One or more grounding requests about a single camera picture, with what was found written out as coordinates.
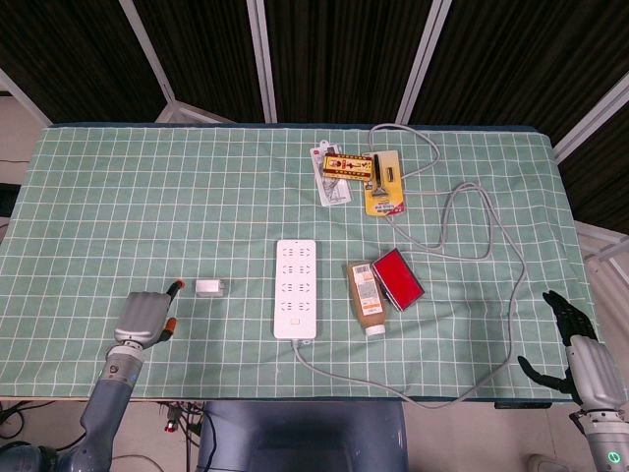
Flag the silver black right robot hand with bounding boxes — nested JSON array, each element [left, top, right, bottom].
[[517, 289, 618, 409]]

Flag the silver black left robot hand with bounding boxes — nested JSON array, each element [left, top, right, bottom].
[[113, 278, 186, 351]]

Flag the white plug adapter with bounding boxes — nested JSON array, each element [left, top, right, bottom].
[[195, 278, 231, 299]]

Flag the white power strip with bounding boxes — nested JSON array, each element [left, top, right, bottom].
[[273, 239, 318, 348]]

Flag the white partition foot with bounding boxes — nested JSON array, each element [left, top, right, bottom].
[[574, 219, 629, 296]]

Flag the green white checked tablecloth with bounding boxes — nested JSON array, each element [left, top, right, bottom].
[[0, 125, 603, 399]]

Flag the blue grey robot torso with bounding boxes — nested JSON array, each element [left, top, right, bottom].
[[196, 400, 410, 472]]

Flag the red black rectangular case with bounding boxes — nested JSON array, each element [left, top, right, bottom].
[[371, 248, 427, 313]]

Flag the brown sauce bottle white cap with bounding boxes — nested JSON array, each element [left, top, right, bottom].
[[346, 262, 387, 337]]

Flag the clear white blister pack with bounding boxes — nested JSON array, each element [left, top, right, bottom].
[[312, 140, 355, 207]]

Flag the dark teal table mat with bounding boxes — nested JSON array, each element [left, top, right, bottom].
[[46, 120, 554, 404]]

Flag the yellow red printed box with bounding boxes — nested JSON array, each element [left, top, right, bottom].
[[323, 152, 374, 179]]

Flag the yellow razor blister pack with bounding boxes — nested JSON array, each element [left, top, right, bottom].
[[362, 149, 408, 217]]

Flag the tangled floor cable bundle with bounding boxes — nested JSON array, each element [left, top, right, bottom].
[[146, 400, 207, 472]]

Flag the grey power strip cable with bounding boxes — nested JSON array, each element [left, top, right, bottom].
[[292, 122, 528, 409]]

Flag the white partition frame post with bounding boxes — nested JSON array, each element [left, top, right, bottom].
[[119, 0, 237, 124], [396, 0, 452, 125], [0, 66, 53, 127], [247, 0, 278, 124], [552, 71, 629, 163]]

